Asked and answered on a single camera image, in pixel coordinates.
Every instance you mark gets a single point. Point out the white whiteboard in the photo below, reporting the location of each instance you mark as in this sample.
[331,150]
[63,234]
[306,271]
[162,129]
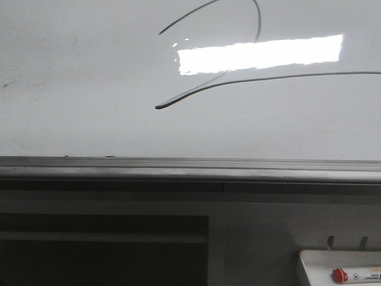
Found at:
[195,79]

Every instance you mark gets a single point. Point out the grey aluminium whiteboard ledge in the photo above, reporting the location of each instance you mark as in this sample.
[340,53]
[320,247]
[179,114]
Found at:
[190,170]

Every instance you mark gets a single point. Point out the red-capped whiteboard marker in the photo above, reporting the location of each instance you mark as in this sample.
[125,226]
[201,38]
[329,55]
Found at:
[356,275]

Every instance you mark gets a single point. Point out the left metal tray hook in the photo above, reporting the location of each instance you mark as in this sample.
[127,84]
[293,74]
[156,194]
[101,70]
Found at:
[329,243]

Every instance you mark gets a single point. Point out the metal tray hook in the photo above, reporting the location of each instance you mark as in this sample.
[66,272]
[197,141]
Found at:
[363,244]
[329,243]

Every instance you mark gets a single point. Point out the white marker tray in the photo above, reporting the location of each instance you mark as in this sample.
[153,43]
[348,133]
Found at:
[315,266]

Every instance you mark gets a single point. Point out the right metal tray hook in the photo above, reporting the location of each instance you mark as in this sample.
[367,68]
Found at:
[363,244]

